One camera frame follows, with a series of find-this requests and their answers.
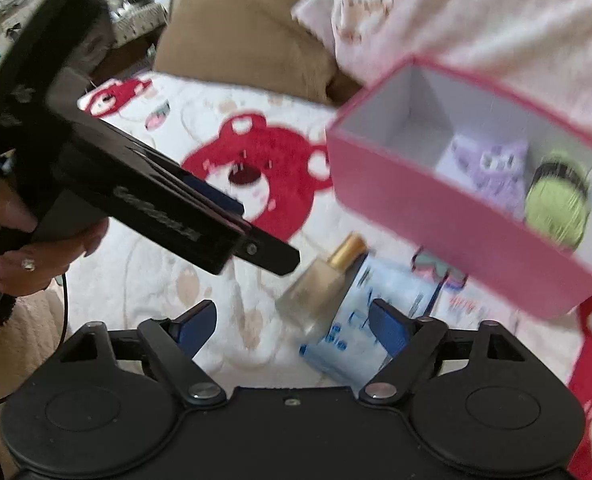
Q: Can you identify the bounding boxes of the foundation bottle gold cap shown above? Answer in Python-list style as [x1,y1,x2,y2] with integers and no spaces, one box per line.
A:
[275,233,367,340]

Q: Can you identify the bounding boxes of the blue tissue pack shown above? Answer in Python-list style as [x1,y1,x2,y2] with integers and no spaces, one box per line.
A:
[299,255,437,391]

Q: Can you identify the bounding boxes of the white pink wipes pack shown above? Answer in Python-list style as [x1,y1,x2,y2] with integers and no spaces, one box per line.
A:
[431,282,520,333]

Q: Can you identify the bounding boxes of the purple plush toy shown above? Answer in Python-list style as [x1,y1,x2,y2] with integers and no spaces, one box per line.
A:
[436,134,529,221]

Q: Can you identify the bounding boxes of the green yarn ball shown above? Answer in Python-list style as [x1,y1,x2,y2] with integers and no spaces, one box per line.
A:
[525,151,590,252]

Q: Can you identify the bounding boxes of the person's left hand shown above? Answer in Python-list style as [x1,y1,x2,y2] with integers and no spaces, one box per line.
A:
[0,173,111,297]

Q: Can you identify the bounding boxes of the red bear print blanket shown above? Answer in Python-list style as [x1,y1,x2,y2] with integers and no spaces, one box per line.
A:
[72,73,592,479]

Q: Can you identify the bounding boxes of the bedside table with clutter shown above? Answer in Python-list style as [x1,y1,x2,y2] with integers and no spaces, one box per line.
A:
[0,0,167,72]

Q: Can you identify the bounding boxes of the fluffy beige sleeve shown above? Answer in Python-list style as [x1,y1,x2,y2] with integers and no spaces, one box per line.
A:
[0,287,64,479]

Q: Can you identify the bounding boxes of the brown pillow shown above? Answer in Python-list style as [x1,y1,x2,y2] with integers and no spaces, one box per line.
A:
[154,0,361,106]

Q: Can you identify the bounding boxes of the pink cardboard box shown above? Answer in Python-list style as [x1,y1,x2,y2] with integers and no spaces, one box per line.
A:
[326,58,592,319]

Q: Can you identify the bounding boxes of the pink puppy print pillow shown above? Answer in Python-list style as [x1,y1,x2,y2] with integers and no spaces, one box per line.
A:
[291,0,592,131]

